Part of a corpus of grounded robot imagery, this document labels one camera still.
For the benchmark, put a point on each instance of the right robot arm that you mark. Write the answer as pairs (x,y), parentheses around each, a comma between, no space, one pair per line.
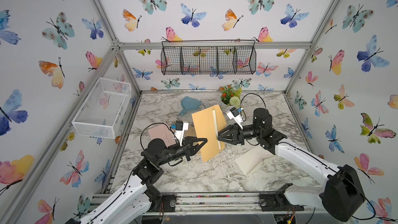
(340,192)

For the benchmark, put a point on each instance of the pink envelope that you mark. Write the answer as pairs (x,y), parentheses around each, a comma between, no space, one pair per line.
(163,133)

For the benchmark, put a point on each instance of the white mesh wall basket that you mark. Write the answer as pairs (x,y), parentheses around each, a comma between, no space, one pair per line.
(101,113)

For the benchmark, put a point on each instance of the cream white envelope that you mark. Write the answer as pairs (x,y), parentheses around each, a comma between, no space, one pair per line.
(252,160)

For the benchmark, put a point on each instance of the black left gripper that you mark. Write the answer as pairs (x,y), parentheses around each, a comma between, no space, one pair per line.
(186,143)

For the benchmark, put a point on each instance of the kraft brown envelope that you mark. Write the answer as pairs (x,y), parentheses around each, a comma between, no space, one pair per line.
(207,124)

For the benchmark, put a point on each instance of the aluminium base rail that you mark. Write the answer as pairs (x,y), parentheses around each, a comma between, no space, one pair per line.
(231,208)

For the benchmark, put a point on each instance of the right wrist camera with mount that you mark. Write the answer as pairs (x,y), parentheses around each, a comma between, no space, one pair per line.
(235,114)

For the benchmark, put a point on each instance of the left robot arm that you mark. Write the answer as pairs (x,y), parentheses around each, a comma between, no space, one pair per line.
(138,194)

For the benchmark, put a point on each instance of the black wire wall basket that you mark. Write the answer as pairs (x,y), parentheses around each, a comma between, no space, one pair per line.
(208,57)

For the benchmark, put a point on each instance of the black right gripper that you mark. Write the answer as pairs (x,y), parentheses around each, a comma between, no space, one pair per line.
(240,135)

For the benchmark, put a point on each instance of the white pot with artificial plant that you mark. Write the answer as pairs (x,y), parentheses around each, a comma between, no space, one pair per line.
(230,95)

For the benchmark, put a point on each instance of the teal plastic dustpan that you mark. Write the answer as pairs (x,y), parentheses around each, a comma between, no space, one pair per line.
(189,104)

